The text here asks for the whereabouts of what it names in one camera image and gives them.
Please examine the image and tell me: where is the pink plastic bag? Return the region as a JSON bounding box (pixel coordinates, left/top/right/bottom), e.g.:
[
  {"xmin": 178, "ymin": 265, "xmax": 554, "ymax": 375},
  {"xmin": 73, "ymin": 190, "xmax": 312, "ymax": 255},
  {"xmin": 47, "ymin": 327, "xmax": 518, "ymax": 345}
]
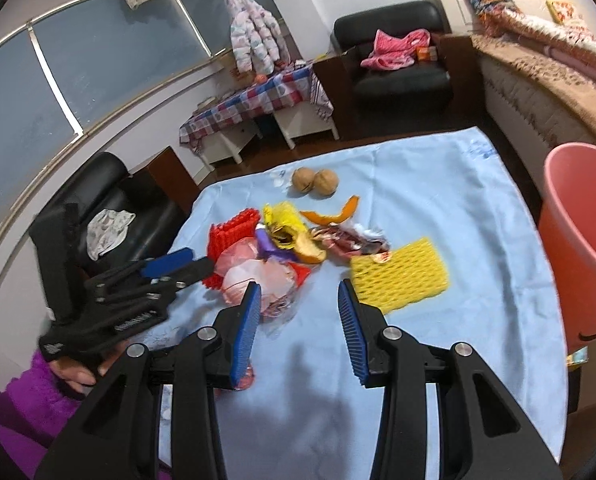
[{"xmin": 214, "ymin": 237, "xmax": 311, "ymax": 321}]

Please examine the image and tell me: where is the red foam fruit net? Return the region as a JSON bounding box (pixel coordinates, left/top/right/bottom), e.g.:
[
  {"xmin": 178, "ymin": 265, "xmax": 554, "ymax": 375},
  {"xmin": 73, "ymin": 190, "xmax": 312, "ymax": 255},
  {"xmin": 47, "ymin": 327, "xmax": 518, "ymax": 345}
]
[{"xmin": 207, "ymin": 208, "xmax": 261, "ymax": 269}]

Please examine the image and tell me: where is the maroon snack wrapper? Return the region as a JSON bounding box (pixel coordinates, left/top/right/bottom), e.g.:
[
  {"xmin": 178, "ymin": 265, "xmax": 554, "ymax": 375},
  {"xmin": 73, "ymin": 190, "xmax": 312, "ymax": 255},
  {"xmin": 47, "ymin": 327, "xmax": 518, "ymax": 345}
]
[{"xmin": 310, "ymin": 220, "xmax": 390, "ymax": 260}]

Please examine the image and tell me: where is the orange peel strip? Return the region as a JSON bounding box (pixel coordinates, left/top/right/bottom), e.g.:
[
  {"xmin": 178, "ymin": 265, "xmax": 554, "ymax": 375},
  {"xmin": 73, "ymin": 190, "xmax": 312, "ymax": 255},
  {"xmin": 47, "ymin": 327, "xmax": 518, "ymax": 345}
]
[{"xmin": 299, "ymin": 195, "xmax": 360, "ymax": 226}]

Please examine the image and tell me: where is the pink plastic trash bin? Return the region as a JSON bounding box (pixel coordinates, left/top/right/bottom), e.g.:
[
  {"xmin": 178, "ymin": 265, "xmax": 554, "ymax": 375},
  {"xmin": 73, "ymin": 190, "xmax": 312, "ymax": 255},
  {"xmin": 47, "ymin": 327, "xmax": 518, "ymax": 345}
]
[{"xmin": 539, "ymin": 142, "xmax": 596, "ymax": 353}]

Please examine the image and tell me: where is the left hand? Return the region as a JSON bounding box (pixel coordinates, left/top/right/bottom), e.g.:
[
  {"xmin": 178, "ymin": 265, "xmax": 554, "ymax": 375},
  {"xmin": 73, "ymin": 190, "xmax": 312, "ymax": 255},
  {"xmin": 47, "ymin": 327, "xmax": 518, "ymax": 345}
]
[{"xmin": 49, "ymin": 341, "xmax": 128, "ymax": 396}]

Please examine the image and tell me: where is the white cloth on armchair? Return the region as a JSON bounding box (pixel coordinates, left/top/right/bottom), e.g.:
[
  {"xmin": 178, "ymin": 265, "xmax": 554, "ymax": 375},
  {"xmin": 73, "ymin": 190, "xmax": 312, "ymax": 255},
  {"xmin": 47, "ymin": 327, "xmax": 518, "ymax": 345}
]
[{"xmin": 86, "ymin": 209, "xmax": 136, "ymax": 261}]

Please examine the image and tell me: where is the purple bag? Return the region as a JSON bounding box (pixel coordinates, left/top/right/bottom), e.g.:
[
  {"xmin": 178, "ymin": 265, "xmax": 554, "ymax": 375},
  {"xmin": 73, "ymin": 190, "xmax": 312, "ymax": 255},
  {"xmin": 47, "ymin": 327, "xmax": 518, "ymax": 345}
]
[{"xmin": 255, "ymin": 224, "xmax": 298, "ymax": 262}]

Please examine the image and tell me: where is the black armchair near window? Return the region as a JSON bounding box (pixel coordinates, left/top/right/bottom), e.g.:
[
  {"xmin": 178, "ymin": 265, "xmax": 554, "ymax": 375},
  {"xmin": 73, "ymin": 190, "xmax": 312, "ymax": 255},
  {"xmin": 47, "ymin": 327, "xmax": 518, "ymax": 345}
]
[{"xmin": 28, "ymin": 150, "xmax": 189, "ymax": 281}]

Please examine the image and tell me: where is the yellow foam fruit net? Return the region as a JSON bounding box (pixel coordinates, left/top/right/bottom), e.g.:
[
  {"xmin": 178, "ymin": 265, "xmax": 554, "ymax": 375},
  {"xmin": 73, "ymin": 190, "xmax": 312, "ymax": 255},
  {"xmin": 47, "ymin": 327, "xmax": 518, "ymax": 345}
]
[{"xmin": 350, "ymin": 237, "xmax": 450, "ymax": 314}]

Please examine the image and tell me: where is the yellow crumpled wrapper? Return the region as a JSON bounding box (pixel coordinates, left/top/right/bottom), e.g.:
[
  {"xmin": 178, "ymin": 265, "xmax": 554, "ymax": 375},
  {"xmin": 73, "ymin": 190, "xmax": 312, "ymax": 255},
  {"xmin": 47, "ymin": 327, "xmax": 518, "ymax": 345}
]
[{"xmin": 263, "ymin": 202, "xmax": 326, "ymax": 264}]

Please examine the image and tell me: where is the right walnut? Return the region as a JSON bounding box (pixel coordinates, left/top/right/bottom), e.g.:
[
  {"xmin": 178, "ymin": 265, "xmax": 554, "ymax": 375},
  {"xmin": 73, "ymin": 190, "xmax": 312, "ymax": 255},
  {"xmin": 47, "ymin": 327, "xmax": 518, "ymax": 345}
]
[{"xmin": 313, "ymin": 169, "xmax": 339, "ymax": 196}]

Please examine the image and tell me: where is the walnut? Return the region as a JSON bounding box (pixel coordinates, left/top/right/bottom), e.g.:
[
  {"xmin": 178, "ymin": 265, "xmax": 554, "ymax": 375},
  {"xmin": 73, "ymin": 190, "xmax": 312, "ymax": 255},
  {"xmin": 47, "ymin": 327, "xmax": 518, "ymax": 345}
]
[
  {"xmin": 291, "ymin": 167, "xmax": 316, "ymax": 194},
  {"xmin": 313, "ymin": 169, "xmax": 339, "ymax": 196}
]

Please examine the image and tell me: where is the left walnut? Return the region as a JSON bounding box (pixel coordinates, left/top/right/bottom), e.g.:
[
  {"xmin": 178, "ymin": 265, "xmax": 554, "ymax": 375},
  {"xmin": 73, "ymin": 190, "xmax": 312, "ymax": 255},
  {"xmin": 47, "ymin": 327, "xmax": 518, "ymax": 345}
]
[{"xmin": 291, "ymin": 167, "xmax": 316, "ymax": 194}]

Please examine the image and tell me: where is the purple fuzzy left sleeve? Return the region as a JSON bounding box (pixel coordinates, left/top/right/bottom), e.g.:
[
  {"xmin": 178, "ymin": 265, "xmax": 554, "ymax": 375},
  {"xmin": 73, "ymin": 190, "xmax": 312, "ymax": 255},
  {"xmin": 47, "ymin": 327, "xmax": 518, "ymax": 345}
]
[{"xmin": 0, "ymin": 352, "xmax": 84, "ymax": 479}]

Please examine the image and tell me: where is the checkered cloth side table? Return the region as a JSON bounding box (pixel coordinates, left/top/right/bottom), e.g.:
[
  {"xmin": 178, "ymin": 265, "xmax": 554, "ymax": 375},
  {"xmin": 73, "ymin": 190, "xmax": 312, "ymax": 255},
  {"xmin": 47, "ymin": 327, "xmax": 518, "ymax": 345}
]
[{"xmin": 179, "ymin": 62, "xmax": 334, "ymax": 155}]

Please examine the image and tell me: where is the hanging pastel puffer jacket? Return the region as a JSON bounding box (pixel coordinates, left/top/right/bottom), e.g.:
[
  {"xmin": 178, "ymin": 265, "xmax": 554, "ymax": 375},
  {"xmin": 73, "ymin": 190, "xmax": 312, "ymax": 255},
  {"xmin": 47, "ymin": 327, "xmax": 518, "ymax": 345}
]
[{"xmin": 224, "ymin": 0, "xmax": 291, "ymax": 76}]

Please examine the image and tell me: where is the black leather armchair far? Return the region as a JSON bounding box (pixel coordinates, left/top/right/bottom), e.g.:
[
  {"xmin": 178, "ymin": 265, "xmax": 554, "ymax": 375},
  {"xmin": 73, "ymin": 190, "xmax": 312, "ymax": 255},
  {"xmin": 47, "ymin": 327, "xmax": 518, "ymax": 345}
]
[{"xmin": 333, "ymin": 0, "xmax": 484, "ymax": 138}]

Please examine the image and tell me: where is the pink garment on armchair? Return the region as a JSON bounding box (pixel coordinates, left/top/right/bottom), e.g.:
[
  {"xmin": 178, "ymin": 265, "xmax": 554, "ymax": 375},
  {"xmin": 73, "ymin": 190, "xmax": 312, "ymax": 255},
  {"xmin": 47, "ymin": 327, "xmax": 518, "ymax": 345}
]
[{"xmin": 361, "ymin": 28, "xmax": 431, "ymax": 72}]

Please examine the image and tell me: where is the bed with brown blanket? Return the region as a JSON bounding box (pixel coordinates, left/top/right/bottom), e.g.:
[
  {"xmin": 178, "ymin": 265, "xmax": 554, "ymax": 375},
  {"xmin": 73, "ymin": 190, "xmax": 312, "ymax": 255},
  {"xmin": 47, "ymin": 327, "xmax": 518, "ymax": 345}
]
[{"xmin": 439, "ymin": 0, "xmax": 596, "ymax": 174}]

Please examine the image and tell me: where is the rolled floral quilt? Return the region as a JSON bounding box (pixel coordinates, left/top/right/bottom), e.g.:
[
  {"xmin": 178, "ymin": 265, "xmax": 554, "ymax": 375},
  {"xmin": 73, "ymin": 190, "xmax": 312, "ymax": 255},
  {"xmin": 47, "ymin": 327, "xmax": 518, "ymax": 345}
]
[{"xmin": 479, "ymin": 6, "xmax": 596, "ymax": 82}]

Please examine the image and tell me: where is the yellow floral pillow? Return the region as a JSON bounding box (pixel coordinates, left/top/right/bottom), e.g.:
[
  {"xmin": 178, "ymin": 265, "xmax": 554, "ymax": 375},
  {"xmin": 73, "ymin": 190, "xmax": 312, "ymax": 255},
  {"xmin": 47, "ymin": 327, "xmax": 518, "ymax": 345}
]
[{"xmin": 545, "ymin": 0, "xmax": 589, "ymax": 29}]

